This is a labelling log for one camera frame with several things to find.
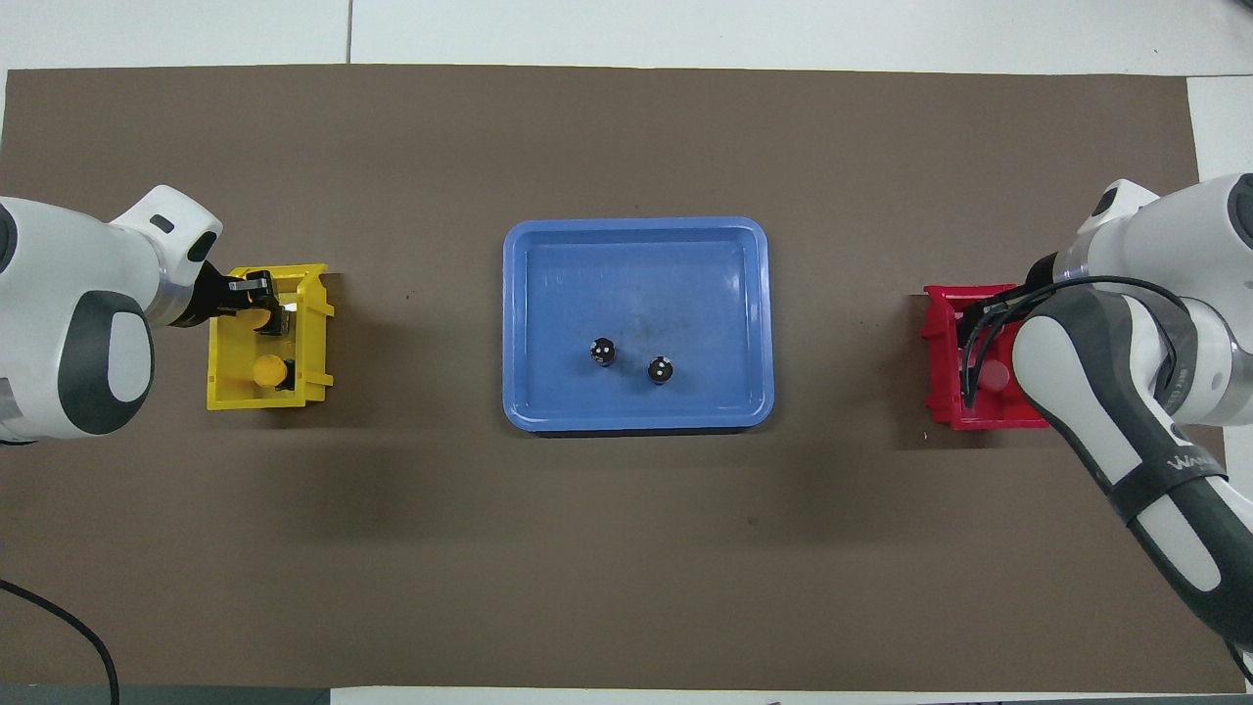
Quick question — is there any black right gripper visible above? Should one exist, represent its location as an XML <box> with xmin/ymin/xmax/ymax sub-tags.
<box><xmin>969</xmin><ymin>253</ymin><xmax>1061</xmax><ymax>329</ymax></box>

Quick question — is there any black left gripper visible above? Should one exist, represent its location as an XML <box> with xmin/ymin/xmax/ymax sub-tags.
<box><xmin>179</xmin><ymin>257</ymin><xmax>278</xmax><ymax>330</ymax></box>

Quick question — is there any yellow push button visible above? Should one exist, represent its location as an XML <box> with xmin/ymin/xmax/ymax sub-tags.
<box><xmin>238</xmin><ymin>300</ymin><xmax>297</xmax><ymax>339</ymax></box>
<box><xmin>252</xmin><ymin>353</ymin><xmax>300</xmax><ymax>393</ymax></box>

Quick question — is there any blue plastic tray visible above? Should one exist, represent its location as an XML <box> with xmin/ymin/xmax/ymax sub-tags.
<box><xmin>502</xmin><ymin>216</ymin><xmax>775</xmax><ymax>435</ymax></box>

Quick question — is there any yellow plastic storage bin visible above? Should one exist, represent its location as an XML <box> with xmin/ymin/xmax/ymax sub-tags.
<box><xmin>206</xmin><ymin>263</ymin><xmax>336</xmax><ymax>412</ymax></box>

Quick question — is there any red plastic storage bin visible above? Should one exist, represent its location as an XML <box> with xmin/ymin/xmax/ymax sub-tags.
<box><xmin>920</xmin><ymin>283</ymin><xmax>1051</xmax><ymax>432</ymax></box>

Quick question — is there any brown paper table mat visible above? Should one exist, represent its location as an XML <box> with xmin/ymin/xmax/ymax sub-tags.
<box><xmin>0</xmin><ymin>64</ymin><xmax>1246</xmax><ymax>694</ymax></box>

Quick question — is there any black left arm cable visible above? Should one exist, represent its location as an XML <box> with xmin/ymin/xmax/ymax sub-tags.
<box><xmin>0</xmin><ymin>578</ymin><xmax>120</xmax><ymax>705</ymax></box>

